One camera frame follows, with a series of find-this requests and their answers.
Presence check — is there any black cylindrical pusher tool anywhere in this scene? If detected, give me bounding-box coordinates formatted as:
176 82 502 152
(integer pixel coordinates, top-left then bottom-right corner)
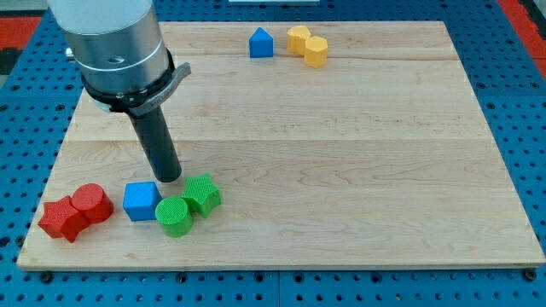
129 107 182 182

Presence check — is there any green star block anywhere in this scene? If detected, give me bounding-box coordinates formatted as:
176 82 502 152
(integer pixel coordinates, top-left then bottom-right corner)
181 173 222 218

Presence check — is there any green cylinder block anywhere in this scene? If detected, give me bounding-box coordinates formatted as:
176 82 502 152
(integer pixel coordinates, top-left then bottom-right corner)
155 196 193 238

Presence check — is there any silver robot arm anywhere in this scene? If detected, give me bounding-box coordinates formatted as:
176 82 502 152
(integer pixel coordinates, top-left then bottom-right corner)
48 0 191 182

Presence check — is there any red star block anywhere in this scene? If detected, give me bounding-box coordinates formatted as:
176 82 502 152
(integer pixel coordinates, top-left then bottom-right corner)
38 196 90 243

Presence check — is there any blue cube block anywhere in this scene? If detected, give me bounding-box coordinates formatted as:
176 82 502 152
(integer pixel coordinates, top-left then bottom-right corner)
123 182 162 222

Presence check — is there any red cylinder block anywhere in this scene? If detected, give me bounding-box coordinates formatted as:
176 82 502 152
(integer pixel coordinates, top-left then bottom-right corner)
72 183 113 224

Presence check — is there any blue pentagon block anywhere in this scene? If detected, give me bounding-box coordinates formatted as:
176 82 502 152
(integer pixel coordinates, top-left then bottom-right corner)
248 27 274 58

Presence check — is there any yellow heart block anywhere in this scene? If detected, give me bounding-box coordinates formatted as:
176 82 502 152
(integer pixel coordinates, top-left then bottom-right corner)
287 26 311 55

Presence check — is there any yellow hexagon block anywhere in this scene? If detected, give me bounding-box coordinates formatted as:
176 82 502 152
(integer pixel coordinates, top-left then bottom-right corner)
304 36 328 68

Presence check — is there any wooden board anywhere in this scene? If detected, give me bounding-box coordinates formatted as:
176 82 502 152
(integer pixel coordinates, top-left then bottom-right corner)
17 21 545 271

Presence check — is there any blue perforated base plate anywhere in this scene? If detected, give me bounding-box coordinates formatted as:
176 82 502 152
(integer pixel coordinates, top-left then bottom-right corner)
1 0 545 306

